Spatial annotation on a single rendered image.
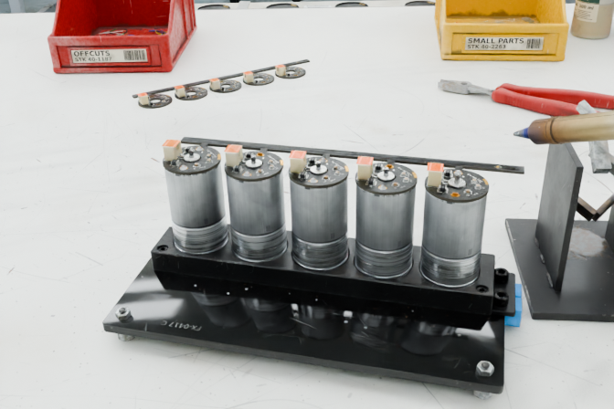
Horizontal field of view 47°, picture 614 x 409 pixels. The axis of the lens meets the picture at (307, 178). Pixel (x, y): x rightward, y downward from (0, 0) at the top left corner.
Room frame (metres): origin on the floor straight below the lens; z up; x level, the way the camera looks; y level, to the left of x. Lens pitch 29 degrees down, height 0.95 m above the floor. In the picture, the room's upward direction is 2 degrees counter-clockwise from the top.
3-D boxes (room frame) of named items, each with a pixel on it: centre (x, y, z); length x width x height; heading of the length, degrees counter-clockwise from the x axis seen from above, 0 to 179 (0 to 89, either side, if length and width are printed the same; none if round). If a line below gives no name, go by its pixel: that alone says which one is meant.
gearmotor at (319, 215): (0.26, 0.00, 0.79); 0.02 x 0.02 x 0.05
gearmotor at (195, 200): (0.27, 0.05, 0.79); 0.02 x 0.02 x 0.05
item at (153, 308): (0.24, 0.00, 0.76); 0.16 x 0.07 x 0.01; 75
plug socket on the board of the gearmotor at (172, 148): (0.27, 0.06, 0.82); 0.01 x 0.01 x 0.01; 75
